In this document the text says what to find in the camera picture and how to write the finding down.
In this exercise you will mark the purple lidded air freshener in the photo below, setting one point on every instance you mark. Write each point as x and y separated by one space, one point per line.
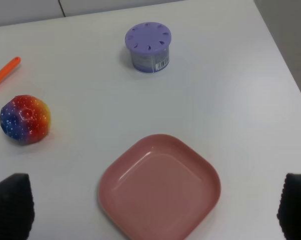
148 44

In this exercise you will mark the pink square plate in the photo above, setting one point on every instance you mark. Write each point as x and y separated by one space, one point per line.
159 189

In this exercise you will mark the orange handled toy spatula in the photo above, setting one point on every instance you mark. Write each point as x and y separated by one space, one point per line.
9 67

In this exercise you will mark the rainbow speckled ball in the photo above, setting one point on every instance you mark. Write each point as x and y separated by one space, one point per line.
25 119

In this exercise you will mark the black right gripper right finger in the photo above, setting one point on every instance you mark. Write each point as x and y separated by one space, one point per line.
289 211

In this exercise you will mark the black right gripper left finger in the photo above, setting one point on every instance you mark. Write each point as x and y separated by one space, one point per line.
17 212

